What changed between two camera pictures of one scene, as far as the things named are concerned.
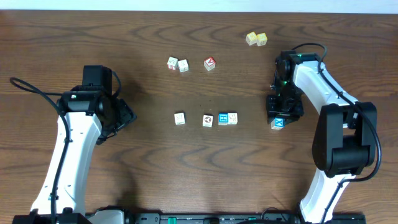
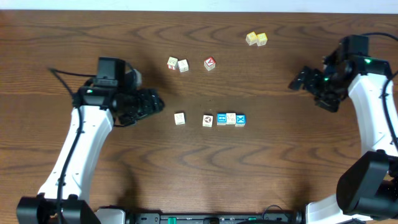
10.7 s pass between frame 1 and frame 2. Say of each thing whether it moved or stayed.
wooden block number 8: stayed
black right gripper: moved
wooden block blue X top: moved
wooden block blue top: stayed
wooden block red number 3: stayed
